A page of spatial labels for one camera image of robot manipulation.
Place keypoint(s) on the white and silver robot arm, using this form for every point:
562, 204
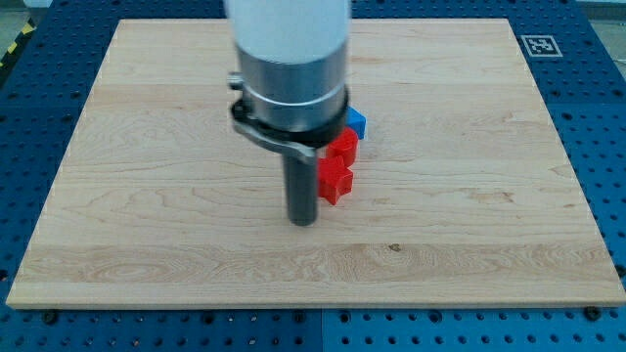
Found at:
292, 79

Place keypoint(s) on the blue cube block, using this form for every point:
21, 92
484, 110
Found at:
357, 121

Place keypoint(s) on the red star block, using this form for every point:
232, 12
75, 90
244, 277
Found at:
335, 179

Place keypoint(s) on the black and grey tool clamp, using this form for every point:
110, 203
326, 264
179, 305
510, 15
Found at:
292, 130

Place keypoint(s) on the black and yellow hazard tape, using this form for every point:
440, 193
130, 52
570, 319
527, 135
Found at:
16, 48

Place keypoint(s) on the red cylinder block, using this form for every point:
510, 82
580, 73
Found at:
345, 146

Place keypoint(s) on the white fiducial marker tag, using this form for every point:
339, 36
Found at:
541, 46

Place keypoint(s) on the light wooden board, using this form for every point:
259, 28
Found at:
461, 194

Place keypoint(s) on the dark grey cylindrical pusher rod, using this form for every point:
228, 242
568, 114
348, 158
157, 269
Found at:
301, 186

